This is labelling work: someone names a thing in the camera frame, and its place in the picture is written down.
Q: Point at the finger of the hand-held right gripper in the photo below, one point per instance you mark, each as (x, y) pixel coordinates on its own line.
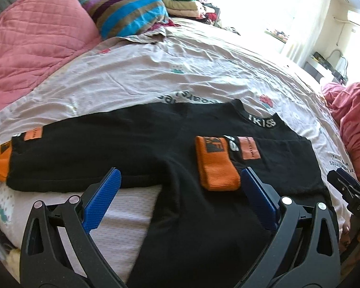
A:
(346, 178)

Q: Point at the striped pillow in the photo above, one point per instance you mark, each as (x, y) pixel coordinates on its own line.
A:
(129, 12)

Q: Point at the windowsill clutter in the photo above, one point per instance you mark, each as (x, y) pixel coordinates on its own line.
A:
(277, 34)

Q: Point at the black sweater with orange cuffs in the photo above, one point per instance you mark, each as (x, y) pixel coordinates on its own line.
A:
(108, 144)

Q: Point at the white desk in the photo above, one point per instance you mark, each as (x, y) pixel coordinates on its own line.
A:
(318, 67)

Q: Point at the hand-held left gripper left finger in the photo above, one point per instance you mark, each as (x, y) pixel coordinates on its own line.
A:
(103, 198)

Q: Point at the pink blanket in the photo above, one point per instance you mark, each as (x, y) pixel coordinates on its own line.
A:
(357, 117)

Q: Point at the pile of folded clothes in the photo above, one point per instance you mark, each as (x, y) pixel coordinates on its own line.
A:
(186, 7)

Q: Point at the dark floral cloth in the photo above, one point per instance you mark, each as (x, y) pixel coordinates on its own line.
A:
(163, 27)

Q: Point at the cream fluffy blanket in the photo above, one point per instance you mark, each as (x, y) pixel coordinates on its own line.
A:
(12, 261)

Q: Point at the white curtain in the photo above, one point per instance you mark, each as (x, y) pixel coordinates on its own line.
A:
(309, 21)

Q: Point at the pink quilted pillow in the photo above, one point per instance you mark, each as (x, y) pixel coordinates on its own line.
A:
(39, 33)

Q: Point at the person's right hand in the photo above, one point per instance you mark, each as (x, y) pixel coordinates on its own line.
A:
(346, 237)

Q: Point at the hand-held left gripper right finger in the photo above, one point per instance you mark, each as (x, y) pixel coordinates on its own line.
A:
(258, 198)

